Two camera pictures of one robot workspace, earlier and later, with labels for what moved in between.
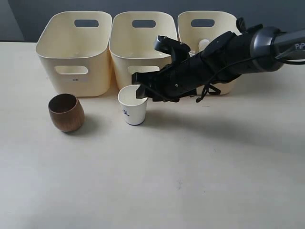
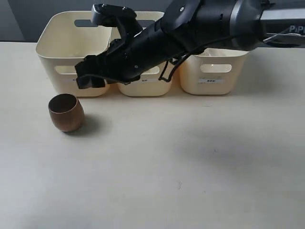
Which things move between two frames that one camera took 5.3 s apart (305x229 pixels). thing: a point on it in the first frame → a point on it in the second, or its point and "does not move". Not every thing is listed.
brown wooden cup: (66, 112) does not move
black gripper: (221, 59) → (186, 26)
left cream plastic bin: (75, 55) does not move
